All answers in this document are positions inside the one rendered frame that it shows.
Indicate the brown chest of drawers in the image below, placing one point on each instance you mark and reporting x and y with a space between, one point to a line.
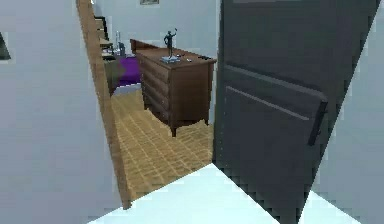
176 86

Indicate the small black flat object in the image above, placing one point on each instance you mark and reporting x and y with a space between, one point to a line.
204 57

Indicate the dark figure statue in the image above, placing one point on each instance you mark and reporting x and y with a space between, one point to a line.
170 46

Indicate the dark grey room door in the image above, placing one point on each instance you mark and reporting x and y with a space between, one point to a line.
266 100

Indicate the bed with purple cover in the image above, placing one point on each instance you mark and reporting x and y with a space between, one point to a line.
128 71

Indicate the clear glass bottle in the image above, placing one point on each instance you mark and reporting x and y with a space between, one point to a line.
117 41

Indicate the wooden shelf unit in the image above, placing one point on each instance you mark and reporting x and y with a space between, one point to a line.
104 40

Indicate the brown wooden door frame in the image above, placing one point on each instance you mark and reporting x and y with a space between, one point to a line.
104 110

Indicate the framed wall picture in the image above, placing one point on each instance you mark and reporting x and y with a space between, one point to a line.
149 2

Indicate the dark wall object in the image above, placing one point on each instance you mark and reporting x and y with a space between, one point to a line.
4 48

